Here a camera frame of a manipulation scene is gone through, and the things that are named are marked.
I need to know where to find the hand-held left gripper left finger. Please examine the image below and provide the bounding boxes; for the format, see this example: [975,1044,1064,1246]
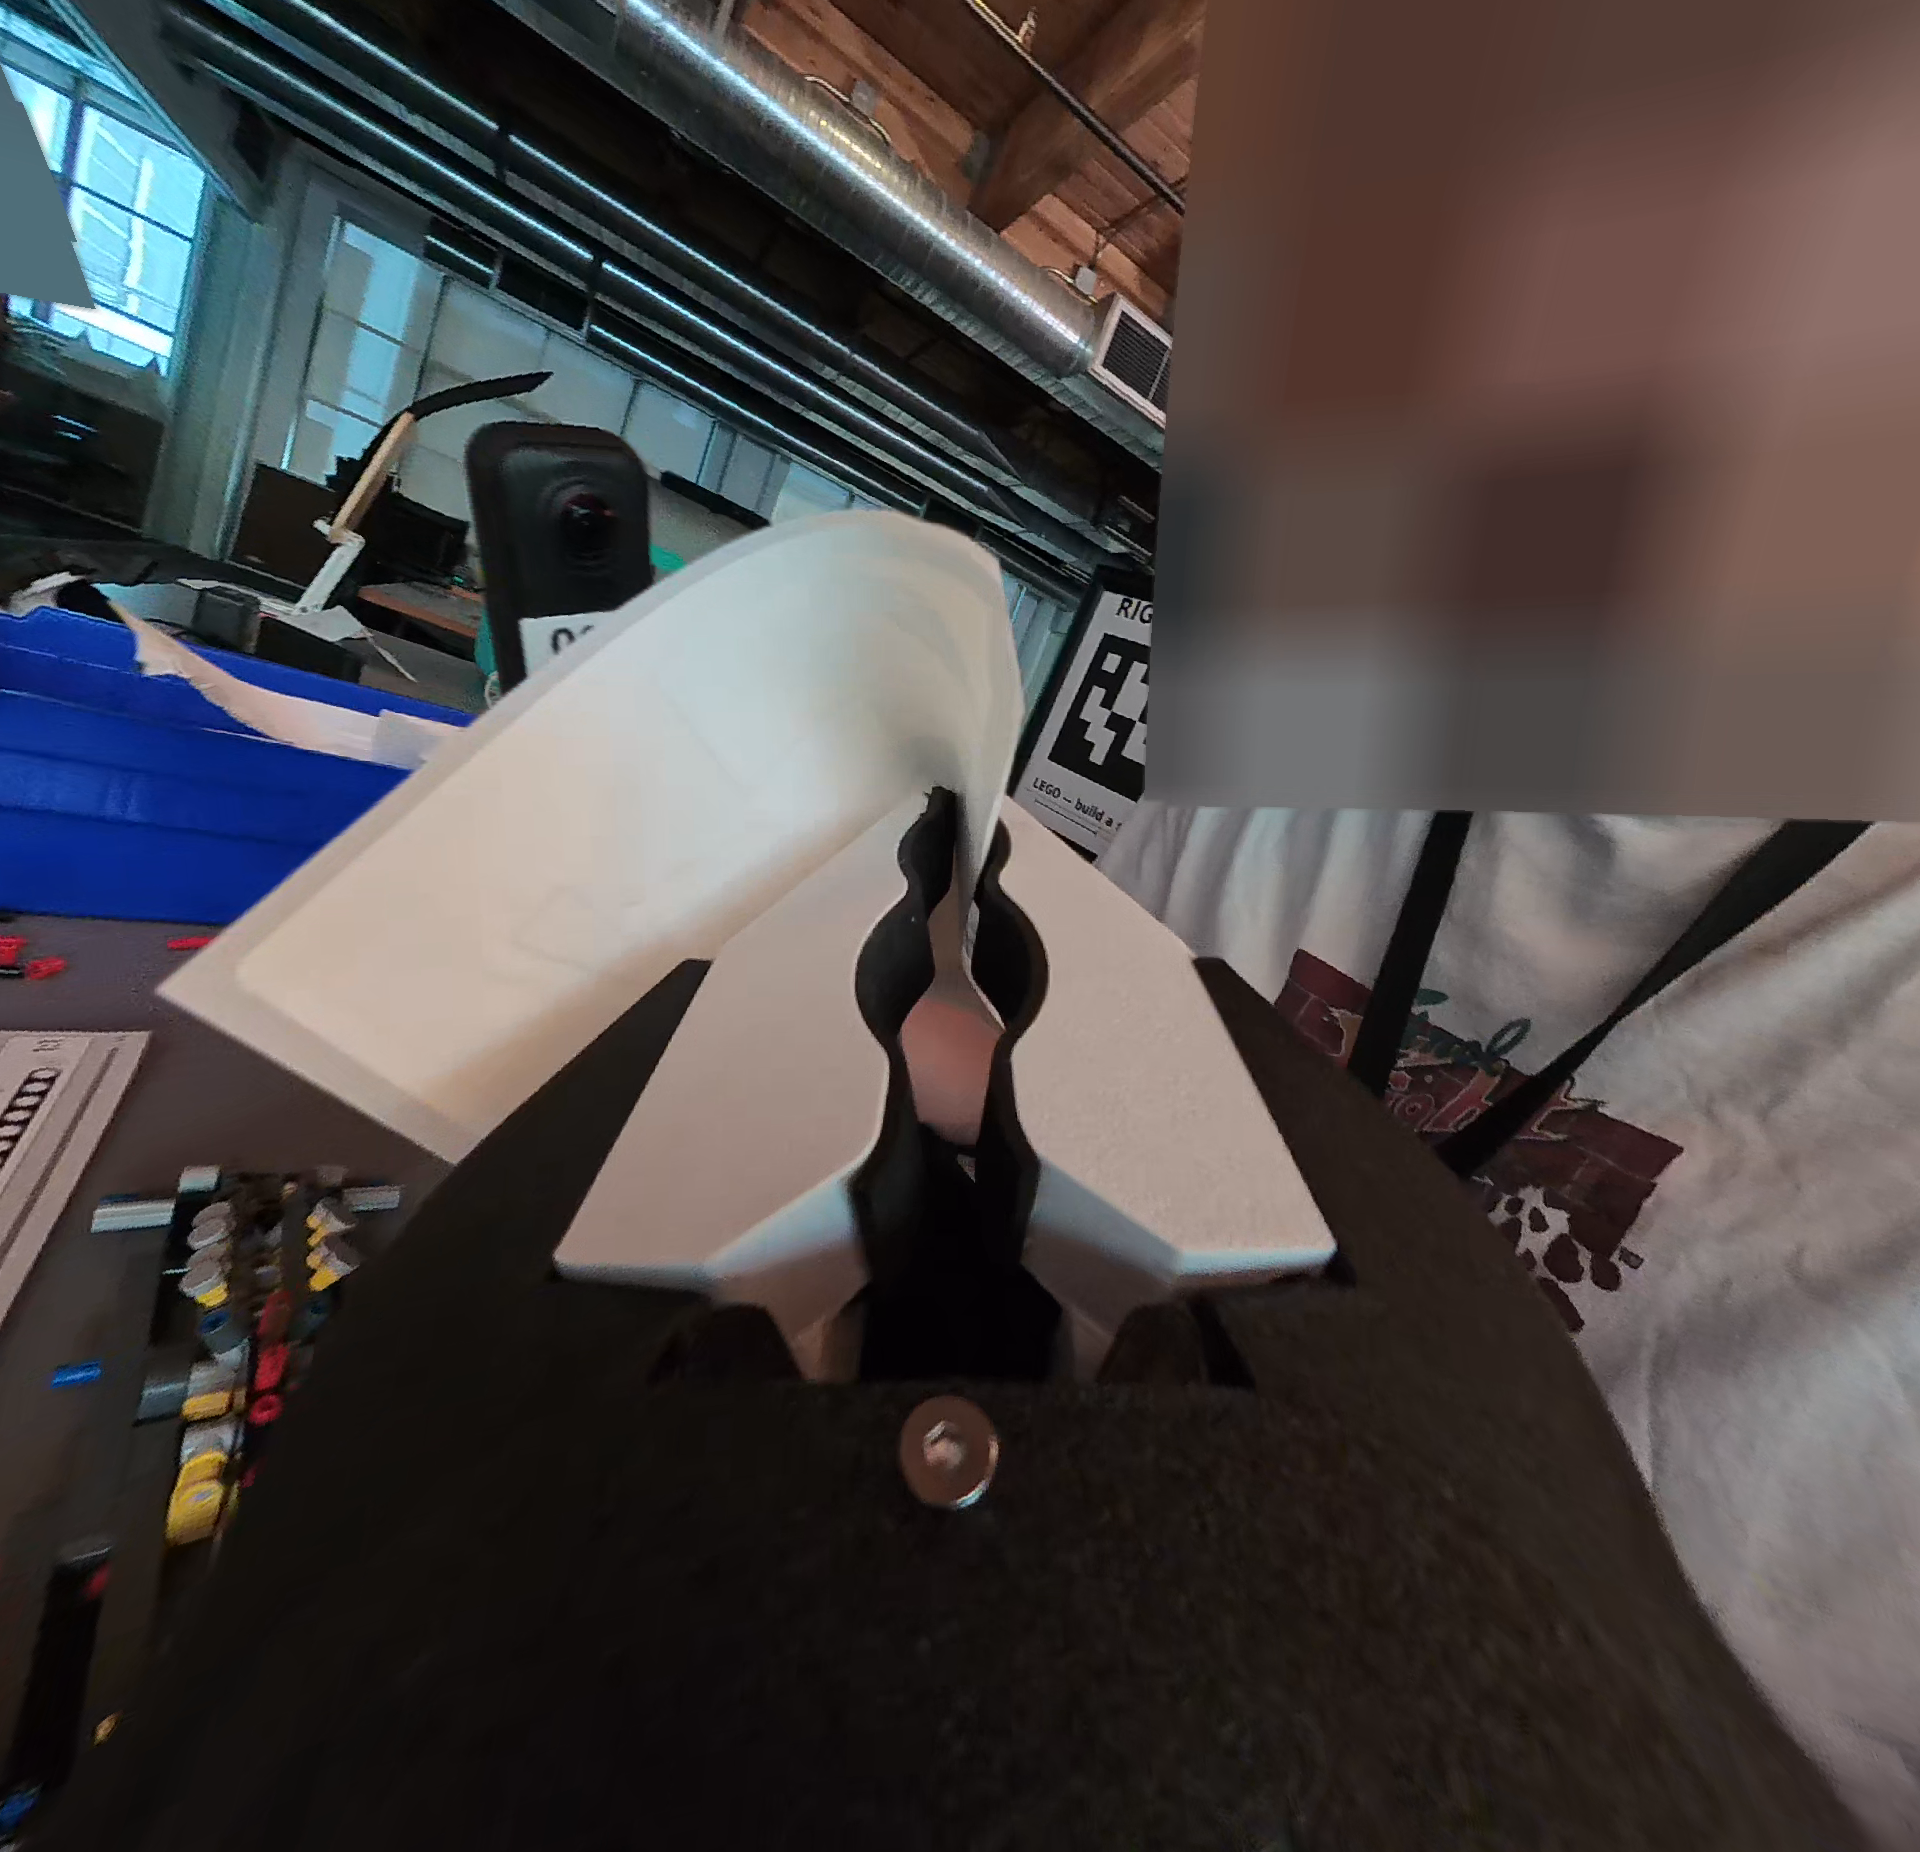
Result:
[552,789,955,1379]

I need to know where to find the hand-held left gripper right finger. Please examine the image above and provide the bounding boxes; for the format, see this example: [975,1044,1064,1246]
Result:
[968,797,1340,1366]

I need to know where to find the blue plastic bin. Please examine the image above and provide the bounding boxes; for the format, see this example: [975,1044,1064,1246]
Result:
[0,605,482,926]

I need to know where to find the small grey yellow lego assembly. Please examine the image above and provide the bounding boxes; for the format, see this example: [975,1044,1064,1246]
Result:
[91,1161,407,1554]

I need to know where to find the open lego instruction booklet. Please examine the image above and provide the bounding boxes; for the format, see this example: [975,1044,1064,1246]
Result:
[0,1026,155,1320]

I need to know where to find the torn white paper bag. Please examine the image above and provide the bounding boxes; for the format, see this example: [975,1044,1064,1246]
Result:
[113,600,469,771]

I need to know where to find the white sign with black marker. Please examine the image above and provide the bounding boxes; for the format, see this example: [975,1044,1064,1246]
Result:
[1016,568,1159,854]

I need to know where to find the white air vent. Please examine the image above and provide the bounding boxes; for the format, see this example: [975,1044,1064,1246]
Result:
[1086,291,1175,426]

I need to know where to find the dark elongated part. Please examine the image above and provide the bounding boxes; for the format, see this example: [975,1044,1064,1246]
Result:
[0,1538,120,1827]

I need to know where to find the black strap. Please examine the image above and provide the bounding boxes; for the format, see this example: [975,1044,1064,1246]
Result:
[1350,809,1474,1104]
[1440,820,1873,1181]

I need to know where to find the silver ventilation duct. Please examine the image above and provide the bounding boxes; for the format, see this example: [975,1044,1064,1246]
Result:
[616,0,1104,377]

